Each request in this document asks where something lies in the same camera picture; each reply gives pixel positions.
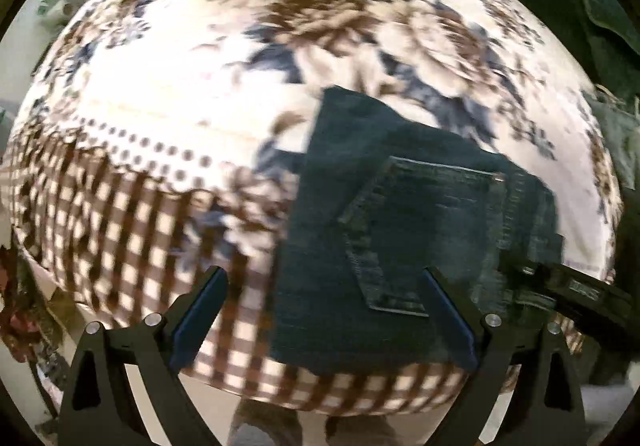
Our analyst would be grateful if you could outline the dark blue denim jeans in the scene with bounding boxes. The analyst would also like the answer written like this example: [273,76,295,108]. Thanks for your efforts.
[270,87,562,376]

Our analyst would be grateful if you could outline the floral cream plush blanket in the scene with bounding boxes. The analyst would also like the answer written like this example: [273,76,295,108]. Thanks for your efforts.
[1,0,622,414]

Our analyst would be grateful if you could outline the dark red floor cloth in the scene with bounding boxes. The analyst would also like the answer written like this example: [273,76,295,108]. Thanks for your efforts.
[1,246,63,362]

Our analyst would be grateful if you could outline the green white box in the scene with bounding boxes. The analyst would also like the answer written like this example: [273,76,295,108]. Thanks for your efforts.
[37,0,88,27]

